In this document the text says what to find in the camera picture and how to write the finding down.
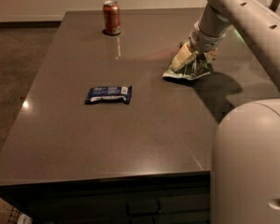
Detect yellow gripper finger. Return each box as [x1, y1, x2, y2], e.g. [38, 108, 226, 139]
[204, 49, 217, 63]
[171, 42, 197, 72]

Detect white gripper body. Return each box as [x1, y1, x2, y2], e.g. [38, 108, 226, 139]
[189, 21, 226, 53]

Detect green jalapeno chip bag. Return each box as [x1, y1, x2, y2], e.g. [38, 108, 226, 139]
[162, 50, 210, 80]

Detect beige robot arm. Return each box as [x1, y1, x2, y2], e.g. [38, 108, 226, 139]
[170, 0, 280, 224]

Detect blue snack bar wrapper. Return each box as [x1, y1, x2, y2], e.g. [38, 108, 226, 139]
[85, 86, 132, 105]

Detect red soda can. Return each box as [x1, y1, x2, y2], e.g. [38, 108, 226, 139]
[103, 0, 121, 35]

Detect dark cabinet drawer handle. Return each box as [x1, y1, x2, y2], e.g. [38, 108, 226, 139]
[125, 200, 161, 217]

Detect black wire basket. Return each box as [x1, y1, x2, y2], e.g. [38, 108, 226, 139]
[7, 207, 33, 224]

